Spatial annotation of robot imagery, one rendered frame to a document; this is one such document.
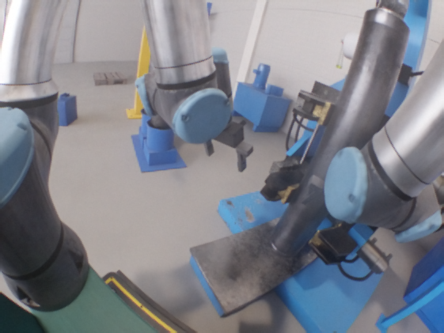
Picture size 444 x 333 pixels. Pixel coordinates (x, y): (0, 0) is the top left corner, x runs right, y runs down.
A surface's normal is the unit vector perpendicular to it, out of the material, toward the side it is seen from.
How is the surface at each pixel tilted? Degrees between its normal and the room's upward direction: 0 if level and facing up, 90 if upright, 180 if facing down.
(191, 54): 92
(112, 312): 0
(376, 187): 105
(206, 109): 95
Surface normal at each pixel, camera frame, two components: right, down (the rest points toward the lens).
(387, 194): -0.62, 0.57
